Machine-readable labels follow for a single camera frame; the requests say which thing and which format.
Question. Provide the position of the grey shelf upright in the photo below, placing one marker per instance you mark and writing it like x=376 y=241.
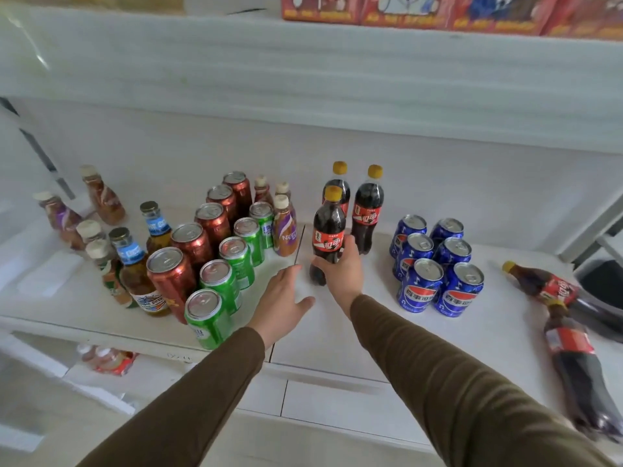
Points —
x=45 y=156
x=594 y=223

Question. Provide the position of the green soda can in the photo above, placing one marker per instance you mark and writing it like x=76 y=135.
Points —
x=208 y=319
x=237 y=261
x=220 y=285
x=250 y=239
x=264 y=222

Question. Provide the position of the cola bottle with yellow cap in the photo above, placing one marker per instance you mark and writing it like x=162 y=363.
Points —
x=579 y=369
x=344 y=188
x=367 y=213
x=328 y=223
x=540 y=283

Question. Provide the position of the white cap drink bottle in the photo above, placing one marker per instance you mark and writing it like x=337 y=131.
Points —
x=283 y=189
x=90 y=231

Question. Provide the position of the person's right thumb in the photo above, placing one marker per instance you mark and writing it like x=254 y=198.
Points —
x=322 y=264

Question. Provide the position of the white shelf board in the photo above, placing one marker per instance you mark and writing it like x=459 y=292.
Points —
x=292 y=82

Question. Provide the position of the brown beer bottle blue label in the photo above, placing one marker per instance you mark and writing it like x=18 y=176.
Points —
x=156 y=227
x=138 y=277

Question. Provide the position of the pack of pink drink bottles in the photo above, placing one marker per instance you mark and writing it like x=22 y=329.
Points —
x=109 y=360

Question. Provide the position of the group of blue soda cans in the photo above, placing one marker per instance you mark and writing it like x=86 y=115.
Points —
x=438 y=282

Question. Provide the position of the green orange label drink bottle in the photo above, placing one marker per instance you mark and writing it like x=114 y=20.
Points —
x=108 y=277

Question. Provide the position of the person's left thumb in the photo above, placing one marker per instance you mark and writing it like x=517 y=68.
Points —
x=304 y=304

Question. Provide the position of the red soda can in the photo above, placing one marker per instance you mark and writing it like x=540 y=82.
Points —
x=213 y=223
x=223 y=199
x=192 y=245
x=171 y=282
x=239 y=189

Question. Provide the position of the person's left hand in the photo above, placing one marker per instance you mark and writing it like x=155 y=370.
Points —
x=277 y=308

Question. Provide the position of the tan cardboard box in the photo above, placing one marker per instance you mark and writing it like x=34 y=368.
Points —
x=97 y=1

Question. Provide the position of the purple label coffee bottle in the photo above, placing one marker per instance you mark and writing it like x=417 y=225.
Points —
x=285 y=231
x=62 y=219

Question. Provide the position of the red printed box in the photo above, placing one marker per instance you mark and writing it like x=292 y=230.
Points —
x=406 y=10
x=501 y=15
x=319 y=8
x=586 y=20

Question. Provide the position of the person's left forearm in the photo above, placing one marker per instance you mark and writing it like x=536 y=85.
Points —
x=194 y=408

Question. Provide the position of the person's right hand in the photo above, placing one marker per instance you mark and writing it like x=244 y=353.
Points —
x=346 y=279

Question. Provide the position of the black bin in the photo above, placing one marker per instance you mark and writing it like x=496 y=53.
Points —
x=602 y=283

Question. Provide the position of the brown coffee bottle white cap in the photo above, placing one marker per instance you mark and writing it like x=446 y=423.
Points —
x=104 y=196

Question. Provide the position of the person's right forearm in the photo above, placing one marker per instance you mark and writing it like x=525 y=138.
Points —
x=452 y=393

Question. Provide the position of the red label coffee bottle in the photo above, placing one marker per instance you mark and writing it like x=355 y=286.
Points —
x=262 y=190

